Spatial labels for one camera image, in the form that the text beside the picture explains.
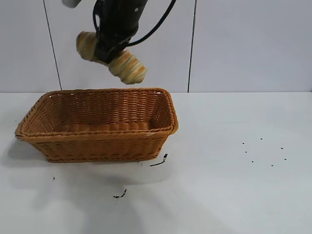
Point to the brown woven wicker basket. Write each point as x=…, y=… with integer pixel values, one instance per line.
x=97, y=146

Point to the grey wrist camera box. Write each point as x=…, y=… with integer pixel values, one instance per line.
x=71, y=2

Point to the long twisted striped bread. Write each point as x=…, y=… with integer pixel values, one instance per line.
x=129, y=68

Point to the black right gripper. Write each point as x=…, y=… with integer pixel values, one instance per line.
x=119, y=17

